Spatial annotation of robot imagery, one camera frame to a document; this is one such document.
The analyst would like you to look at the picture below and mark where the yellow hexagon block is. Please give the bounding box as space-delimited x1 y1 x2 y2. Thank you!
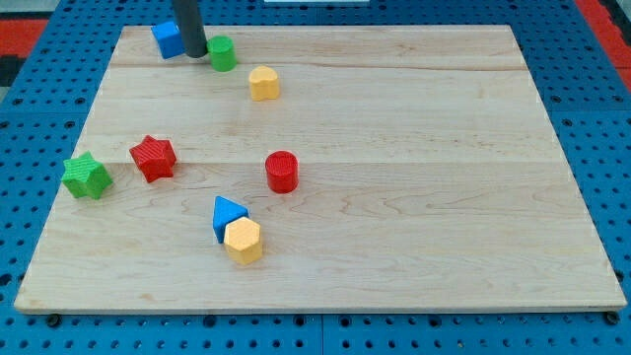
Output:
224 217 262 265

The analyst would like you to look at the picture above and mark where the yellow heart block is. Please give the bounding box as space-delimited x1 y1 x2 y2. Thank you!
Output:
248 66 280 101

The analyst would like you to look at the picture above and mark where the red cylinder block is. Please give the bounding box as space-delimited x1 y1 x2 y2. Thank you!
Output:
265 151 299 193

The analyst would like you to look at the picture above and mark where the light wooden board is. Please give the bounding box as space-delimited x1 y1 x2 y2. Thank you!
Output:
15 25 627 315

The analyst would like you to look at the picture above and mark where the green cylinder block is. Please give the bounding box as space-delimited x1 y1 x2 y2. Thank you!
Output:
206 35 238 72

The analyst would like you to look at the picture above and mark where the blue cube block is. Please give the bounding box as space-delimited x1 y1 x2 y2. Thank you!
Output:
151 21 184 59

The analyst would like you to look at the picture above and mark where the green star block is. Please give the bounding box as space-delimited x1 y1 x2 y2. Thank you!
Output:
61 152 112 199

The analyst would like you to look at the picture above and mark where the blue triangle block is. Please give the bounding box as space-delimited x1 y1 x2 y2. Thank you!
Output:
213 196 249 244

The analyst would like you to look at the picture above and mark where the red star block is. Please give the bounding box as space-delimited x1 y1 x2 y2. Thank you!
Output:
129 135 176 183

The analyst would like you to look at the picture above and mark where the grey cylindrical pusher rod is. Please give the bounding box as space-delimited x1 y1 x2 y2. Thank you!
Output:
172 0 207 58

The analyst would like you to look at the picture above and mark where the blue perforated base mat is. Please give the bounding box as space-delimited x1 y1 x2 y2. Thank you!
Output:
1 0 630 354

